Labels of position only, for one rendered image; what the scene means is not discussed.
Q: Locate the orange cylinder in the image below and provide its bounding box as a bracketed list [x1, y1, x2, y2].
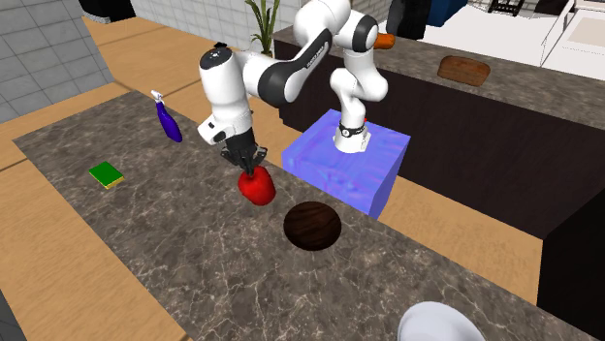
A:
[373, 32, 397, 50]

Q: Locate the blue robot stand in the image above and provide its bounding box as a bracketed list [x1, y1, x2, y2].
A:
[281, 108, 411, 221]

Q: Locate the purple spray bottle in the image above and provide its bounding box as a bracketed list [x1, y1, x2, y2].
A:
[150, 89, 183, 143]

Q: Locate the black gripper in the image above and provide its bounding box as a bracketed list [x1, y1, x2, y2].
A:
[220, 127, 270, 178]

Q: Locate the dark wooden bowl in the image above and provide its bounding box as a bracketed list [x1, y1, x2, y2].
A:
[282, 201, 343, 253]

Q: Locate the green and yellow sponge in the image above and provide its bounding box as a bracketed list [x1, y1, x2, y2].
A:
[87, 161, 125, 191]

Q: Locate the white stove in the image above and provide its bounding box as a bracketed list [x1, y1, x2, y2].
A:
[540, 0, 605, 82]

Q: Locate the green potted plant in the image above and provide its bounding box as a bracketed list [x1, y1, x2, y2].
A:
[243, 0, 282, 59]

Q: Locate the brown wooden cutting board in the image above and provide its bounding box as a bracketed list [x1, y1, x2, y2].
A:
[436, 55, 492, 88]

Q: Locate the white bowl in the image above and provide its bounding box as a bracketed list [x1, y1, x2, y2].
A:
[397, 300, 487, 341]

